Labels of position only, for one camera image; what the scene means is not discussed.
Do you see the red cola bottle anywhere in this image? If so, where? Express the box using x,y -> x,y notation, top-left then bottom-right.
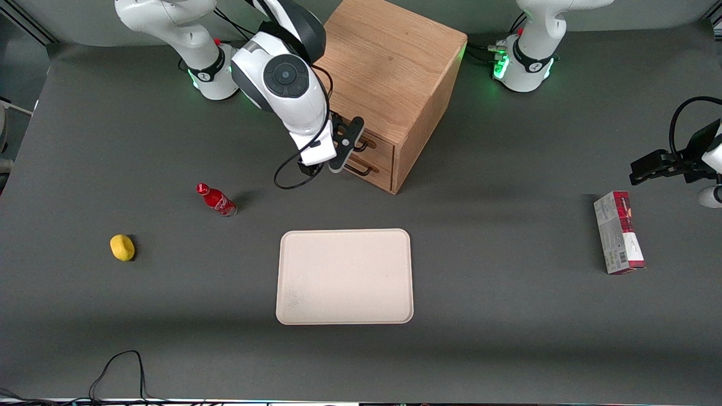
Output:
196,182 -> 238,218

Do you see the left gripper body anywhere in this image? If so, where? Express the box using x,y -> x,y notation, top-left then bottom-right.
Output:
684,120 -> 722,184

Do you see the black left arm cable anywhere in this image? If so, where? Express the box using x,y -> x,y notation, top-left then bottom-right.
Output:
669,96 -> 722,164

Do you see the black left base cable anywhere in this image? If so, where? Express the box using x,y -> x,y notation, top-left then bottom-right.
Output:
467,42 -> 508,64

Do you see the red plaid cardboard box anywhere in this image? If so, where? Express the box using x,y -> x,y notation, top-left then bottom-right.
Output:
593,191 -> 646,275

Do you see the black base cable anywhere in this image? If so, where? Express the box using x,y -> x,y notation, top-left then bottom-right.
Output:
213,6 -> 266,45
467,42 -> 508,64

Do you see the thin black table cable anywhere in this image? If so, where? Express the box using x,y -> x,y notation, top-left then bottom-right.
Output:
0,350 -> 170,406

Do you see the wooden drawer cabinet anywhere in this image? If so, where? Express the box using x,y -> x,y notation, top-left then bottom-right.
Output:
307,0 -> 468,195

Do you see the wooden drawer with black handle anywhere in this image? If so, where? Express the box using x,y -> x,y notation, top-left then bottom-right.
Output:
333,116 -> 395,170
338,152 -> 394,193

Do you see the black right base cable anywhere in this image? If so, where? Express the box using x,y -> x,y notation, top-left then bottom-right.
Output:
213,6 -> 266,45

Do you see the white grey equipment stand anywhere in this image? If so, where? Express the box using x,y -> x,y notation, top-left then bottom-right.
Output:
0,97 -> 33,176

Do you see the yellow lemon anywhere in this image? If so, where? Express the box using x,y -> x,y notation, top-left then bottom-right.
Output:
109,234 -> 136,262

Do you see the beige plastic tray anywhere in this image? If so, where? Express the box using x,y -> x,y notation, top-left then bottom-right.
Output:
276,228 -> 414,325

